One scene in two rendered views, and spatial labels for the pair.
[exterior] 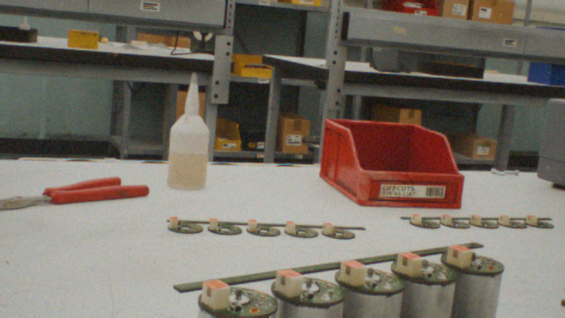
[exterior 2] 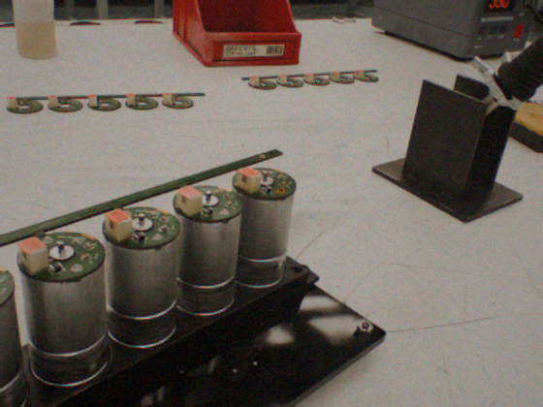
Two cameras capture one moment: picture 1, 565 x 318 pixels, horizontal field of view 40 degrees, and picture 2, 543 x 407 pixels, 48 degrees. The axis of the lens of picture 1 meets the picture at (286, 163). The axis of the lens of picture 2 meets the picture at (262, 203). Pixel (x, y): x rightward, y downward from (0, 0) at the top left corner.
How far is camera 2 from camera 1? 10 cm
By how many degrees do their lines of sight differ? 21
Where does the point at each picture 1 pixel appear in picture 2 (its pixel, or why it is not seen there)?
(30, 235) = not seen: outside the picture
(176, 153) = (21, 22)
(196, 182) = (45, 49)
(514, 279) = (334, 144)
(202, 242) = (39, 123)
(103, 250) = not seen: outside the picture
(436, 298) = (218, 234)
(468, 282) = (257, 206)
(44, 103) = not seen: outside the picture
